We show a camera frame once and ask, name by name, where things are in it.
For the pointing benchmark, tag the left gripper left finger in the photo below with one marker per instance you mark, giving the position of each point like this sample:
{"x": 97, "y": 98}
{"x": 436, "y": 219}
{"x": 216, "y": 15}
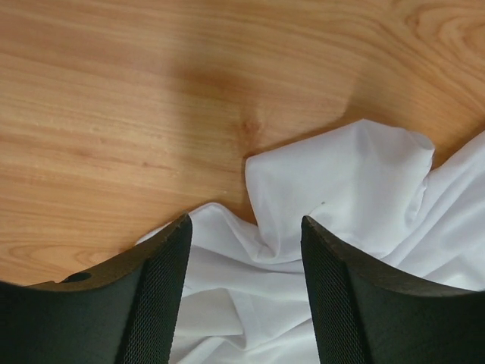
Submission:
{"x": 123, "y": 310}

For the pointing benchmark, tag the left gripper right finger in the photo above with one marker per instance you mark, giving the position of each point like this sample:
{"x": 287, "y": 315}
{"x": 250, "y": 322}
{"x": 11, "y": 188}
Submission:
{"x": 366, "y": 311}

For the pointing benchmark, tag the white t-shirt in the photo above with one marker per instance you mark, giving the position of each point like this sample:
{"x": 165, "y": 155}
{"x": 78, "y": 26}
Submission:
{"x": 245, "y": 298}

